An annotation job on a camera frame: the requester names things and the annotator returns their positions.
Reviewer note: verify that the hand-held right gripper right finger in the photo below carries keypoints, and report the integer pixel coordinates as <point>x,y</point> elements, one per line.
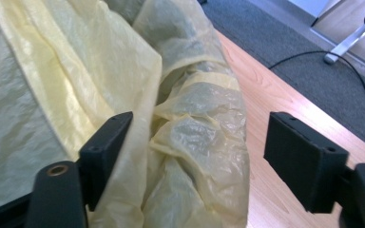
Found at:
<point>304,164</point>

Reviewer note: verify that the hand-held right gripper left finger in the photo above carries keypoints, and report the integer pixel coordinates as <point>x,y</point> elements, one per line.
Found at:
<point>106,148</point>

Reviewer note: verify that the yellow plastic trash bag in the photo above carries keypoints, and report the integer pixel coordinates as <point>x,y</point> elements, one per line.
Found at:
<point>76,79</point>

